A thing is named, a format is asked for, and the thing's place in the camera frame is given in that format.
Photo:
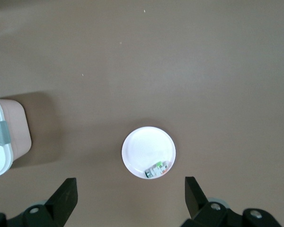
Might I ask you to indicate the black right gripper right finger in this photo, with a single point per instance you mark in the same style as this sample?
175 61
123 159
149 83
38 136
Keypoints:
196 201

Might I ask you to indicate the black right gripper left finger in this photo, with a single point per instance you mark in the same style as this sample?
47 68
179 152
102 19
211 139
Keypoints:
61 201

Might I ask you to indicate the pink round plate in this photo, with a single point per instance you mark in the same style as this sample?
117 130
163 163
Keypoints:
148 146

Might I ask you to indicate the brown table cover mat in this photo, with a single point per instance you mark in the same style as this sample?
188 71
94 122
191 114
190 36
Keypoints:
180 59

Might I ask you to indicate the green white push-button switch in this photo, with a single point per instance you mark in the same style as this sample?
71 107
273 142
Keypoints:
156 169

